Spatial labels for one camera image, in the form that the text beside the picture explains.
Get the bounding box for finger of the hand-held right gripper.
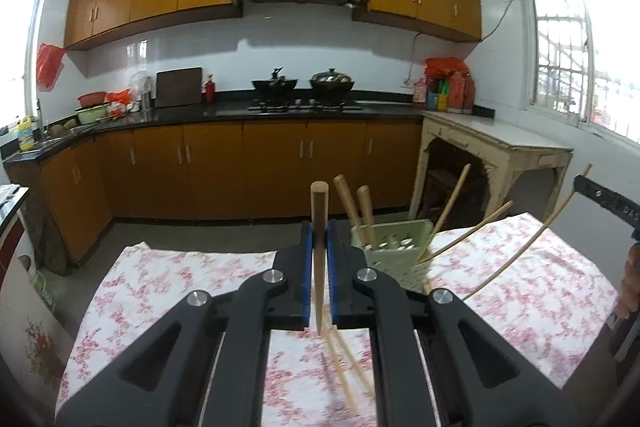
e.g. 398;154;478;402
574;174;621;212

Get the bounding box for green basin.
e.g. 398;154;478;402
75;104;111;125

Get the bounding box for hanging red plastic bag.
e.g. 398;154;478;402
37;43;66;88

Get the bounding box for black stone countertop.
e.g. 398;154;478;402
0;89;496;165

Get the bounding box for green perforated utensil holder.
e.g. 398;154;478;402
350;218;436;295

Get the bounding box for crumpled red plastic bag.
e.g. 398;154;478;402
425;56;471;80

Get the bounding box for row of condiment bottles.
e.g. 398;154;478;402
412;74;476;114

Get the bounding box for worn cream wooden table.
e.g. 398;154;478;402
409;111;574;220

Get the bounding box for barred glass window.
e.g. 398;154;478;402
515;0;640;142

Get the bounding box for orange plastic bag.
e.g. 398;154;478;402
106;88;132;115

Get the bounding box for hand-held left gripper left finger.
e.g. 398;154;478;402
54;221;316;427

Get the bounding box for red floral tablecloth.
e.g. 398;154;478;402
55;211;621;427

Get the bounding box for wall cable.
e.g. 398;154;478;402
410;0;523;88

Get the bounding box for wooden base cabinets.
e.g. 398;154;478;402
5;117;426;265

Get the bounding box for black wok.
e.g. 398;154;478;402
251;67;299;95

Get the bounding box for dark cutting board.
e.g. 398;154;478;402
156;67;203;108

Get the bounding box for yellow detergent bottle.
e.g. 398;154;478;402
16;116;37;152

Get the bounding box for person's right hand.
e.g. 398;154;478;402
614;242;640;322

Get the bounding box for sliding glass window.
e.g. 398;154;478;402
0;0;48;128

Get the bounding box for wooden stool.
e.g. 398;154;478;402
424;168;468;220

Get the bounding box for clear plastic bag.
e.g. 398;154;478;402
129;71;153;110

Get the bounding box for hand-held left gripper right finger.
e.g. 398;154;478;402
326;221;583;427

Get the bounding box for gas stove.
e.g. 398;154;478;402
247;98;363;112

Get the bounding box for black pot with lid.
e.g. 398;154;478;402
309;68;357;95

